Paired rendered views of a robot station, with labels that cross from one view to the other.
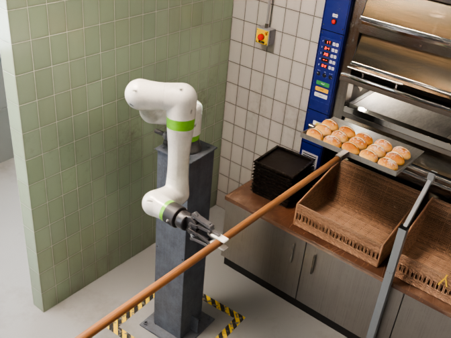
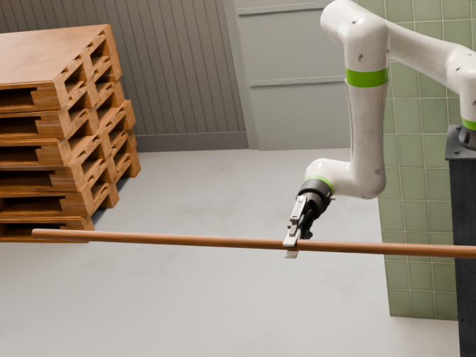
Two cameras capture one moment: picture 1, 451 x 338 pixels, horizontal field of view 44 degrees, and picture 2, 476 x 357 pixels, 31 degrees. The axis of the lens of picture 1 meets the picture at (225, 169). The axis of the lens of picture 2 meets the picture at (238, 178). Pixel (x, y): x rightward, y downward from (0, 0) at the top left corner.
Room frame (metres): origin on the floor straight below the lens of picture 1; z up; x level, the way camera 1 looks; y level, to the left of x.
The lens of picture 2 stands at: (1.17, -1.84, 2.43)
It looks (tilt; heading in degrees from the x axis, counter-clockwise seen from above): 28 degrees down; 77
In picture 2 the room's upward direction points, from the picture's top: 11 degrees counter-clockwise
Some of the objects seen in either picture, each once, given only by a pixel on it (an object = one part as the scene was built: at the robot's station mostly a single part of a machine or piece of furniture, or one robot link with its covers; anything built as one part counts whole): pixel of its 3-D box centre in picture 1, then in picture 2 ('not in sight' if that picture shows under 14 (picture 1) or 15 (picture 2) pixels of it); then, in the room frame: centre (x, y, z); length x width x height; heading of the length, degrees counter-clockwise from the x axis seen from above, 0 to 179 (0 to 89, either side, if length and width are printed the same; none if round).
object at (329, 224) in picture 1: (357, 208); not in sight; (2.72, -0.79, 0.72); 0.56 x 0.49 x 0.28; 53
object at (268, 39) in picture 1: (265, 35); not in sight; (3.45, -0.17, 1.46); 0.10 x 0.07 x 0.10; 54
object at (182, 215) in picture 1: (188, 222); (307, 211); (1.79, 0.12, 1.19); 0.09 x 0.07 x 0.08; 54
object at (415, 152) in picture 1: (362, 141); not in sight; (2.65, -0.71, 1.19); 0.55 x 0.36 x 0.03; 54
